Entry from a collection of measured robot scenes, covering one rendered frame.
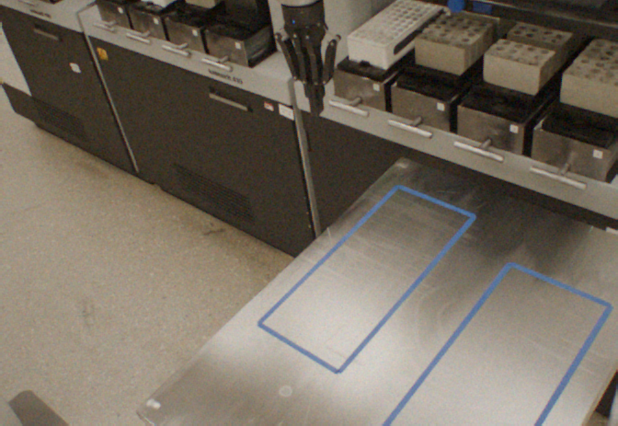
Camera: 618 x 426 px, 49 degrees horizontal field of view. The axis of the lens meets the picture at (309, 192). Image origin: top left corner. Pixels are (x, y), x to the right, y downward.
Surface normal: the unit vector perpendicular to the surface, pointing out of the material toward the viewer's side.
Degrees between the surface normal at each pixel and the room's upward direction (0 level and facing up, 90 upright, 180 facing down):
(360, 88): 90
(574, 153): 90
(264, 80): 90
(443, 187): 0
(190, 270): 0
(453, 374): 0
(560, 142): 90
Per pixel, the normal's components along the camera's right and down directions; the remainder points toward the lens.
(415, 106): -0.63, 0.56
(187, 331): -0.13, -0.76
